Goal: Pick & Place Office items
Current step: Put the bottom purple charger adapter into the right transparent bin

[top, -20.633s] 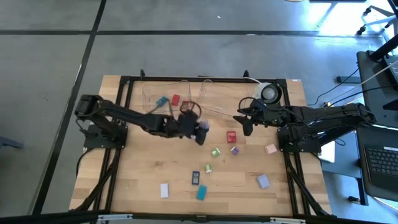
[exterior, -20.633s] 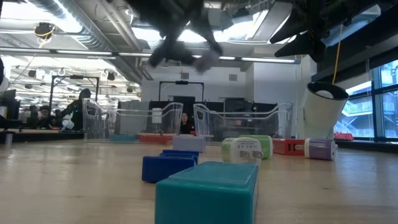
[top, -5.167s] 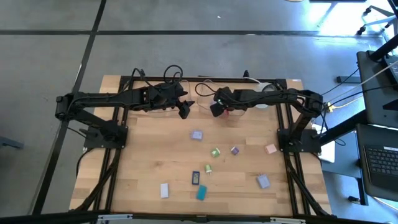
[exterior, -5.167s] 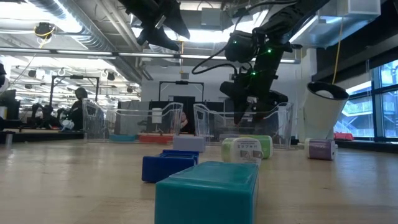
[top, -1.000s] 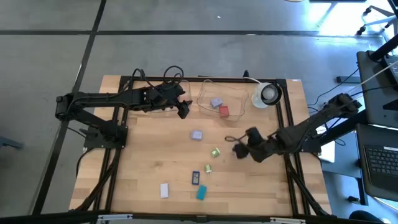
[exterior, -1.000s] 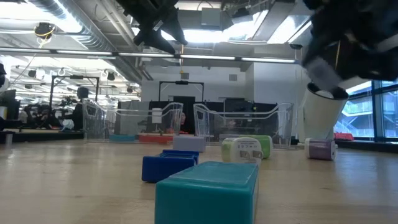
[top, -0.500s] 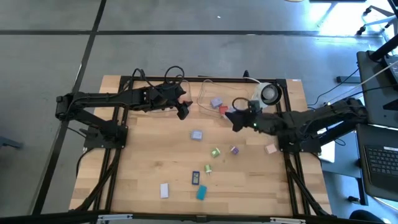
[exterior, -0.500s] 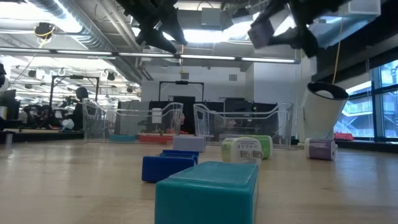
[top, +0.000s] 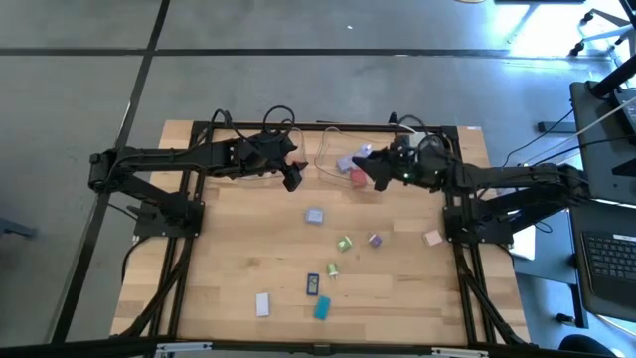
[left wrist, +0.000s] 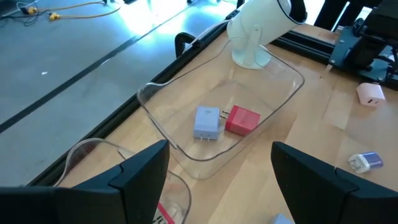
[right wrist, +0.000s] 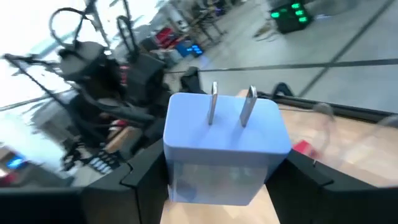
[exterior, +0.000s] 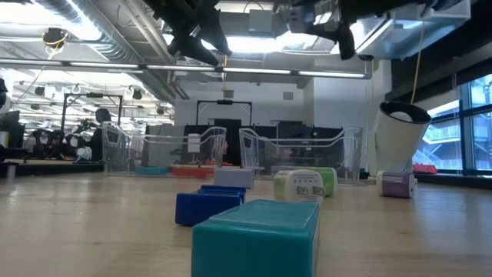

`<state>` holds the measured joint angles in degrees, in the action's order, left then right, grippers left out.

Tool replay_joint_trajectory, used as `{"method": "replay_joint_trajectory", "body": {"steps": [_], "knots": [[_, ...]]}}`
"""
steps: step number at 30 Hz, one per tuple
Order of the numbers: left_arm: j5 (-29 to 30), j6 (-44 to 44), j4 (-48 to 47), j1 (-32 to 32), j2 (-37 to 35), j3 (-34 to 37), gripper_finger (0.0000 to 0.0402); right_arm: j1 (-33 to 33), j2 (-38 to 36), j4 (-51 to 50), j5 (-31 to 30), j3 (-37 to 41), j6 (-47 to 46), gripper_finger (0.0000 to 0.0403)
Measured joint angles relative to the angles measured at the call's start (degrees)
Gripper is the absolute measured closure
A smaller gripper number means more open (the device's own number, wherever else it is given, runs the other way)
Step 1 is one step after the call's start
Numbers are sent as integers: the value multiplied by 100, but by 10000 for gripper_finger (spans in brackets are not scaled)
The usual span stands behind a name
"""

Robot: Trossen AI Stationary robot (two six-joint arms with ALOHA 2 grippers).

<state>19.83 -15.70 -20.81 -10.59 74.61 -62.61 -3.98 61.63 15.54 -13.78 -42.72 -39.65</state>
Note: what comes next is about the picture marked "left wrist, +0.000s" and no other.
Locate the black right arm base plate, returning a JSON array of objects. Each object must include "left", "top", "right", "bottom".
[{"left": 328, "top": 26, "right": 398, "bottom": 91}]

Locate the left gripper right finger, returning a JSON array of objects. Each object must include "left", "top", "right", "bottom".
[{"left": 270, "top": 141, "right": 398, "bottom": 224}]

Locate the red wall charger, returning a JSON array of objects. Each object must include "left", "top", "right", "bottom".
[{"left": 221, "top": 105, "right": 261, "bottom": 137}]

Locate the clear plastic bin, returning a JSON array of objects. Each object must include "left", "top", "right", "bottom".
[
  {"left": 136, "top": 37, "right": 305, "bottom": 181},
  {"left": 54, "top": 138, "right": 192, "bottom": 224}
]

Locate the purple white small charger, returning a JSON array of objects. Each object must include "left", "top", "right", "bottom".
[{"left": 347, "top": 151, "right": 384, "bottom": 174}]

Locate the dark grey side desk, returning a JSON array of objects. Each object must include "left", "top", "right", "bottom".
[{"left": 313, "top": 0, "right": 374, "bottom": 32}]

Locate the white lamp cable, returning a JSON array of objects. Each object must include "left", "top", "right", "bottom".
[{"left": 183, "top": 19, "right": 233, "bottom": 54}]

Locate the pink wall charger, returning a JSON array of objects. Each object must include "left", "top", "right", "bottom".
[{"left": 356, "top": 82, "right": 387, "bottom": 108}]

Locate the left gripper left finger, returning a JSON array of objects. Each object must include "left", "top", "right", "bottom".
[{"left": 0, "top": 139, "right": 171, "bottom": 224}]

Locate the lavender wall charger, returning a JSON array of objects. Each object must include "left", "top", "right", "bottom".
[
  {"left": 272, "top": 213, "right": 295, "bottom": 224},
  {"left": 193, "top": 105, "right": 222, "bottom": 141}
]

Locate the black frame clamp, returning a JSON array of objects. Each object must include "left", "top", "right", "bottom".
[{"left": 174, "top": 32, "right": 203, "bottom": 58}]

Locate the yellow floor cable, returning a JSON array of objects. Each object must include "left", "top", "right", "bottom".
[{"left": 1, "top": 0, "right": 123, "bottom": 22}]

